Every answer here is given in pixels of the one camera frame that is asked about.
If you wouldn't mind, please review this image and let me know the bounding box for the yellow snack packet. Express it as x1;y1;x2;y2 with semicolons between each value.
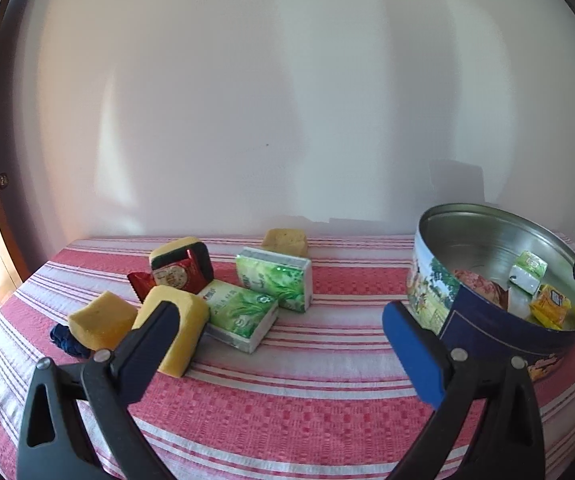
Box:
528;284;573;330

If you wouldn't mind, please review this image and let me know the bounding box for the small yellow sponge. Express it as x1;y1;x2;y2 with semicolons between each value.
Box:
261;228;309;260
68;291;139;352

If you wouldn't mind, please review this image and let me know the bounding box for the green and yellow scouring sponge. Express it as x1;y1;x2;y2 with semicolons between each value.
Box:
148;236;215;295

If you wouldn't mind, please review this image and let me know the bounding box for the pink snack packet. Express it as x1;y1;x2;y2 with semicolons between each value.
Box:
453;269;511;311

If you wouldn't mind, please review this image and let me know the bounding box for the large yellow sponge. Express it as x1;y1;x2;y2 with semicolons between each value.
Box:
131;286;211;378

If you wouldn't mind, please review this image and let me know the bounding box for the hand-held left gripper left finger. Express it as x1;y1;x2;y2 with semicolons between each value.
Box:
16;300;183;480

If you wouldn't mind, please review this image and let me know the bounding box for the red snack packet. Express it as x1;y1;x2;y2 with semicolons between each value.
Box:
127;252;207;304

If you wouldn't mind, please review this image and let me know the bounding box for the red striped tablecloth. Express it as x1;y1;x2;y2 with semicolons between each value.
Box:
0;234;575;480

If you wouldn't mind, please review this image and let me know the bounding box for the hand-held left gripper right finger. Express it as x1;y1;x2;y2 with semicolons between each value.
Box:
382;301;546;480

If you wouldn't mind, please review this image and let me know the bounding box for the small green tissue pack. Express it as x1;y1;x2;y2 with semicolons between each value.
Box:
508;251;549;295

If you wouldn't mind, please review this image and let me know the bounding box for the dark blue cloth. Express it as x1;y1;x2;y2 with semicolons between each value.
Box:
50;324;91;359

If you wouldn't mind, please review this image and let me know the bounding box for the round blue printed tin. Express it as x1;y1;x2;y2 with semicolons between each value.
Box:
406;203;575;384

